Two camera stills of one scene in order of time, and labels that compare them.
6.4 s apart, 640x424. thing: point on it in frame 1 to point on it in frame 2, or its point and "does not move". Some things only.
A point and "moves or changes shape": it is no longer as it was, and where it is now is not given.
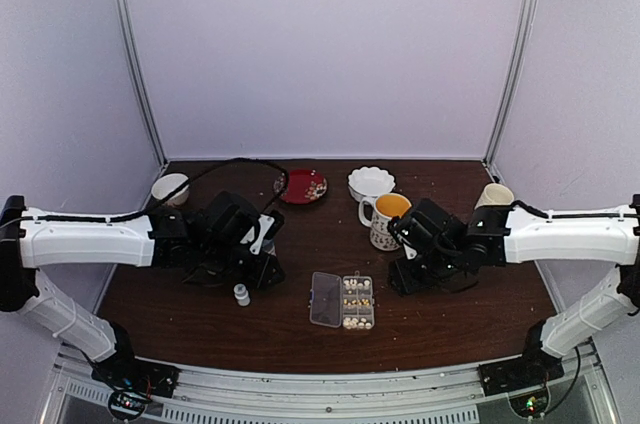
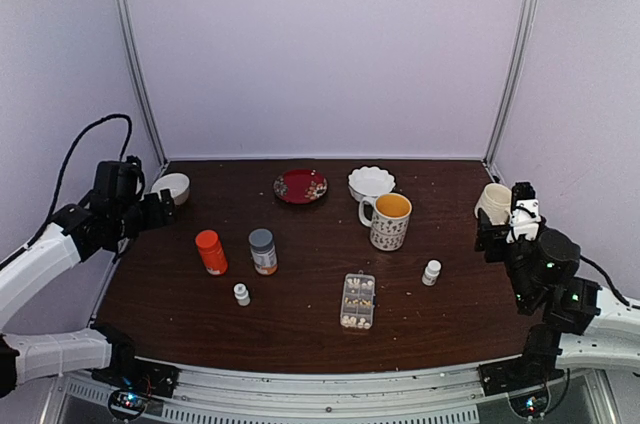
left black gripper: x=259 y=278 to x=156 y=219
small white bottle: x=242 y=294 does not move
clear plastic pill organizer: x=346 y=301 moves or changes shape
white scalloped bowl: x=369 y=182 does not move
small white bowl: x=166 y=184 does not move
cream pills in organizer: x=353 y=323 does not move
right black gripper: x=407 y=284 to x=489 y=237
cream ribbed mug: x=494 y=194 does not move
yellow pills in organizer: x=360 y=302 does not move
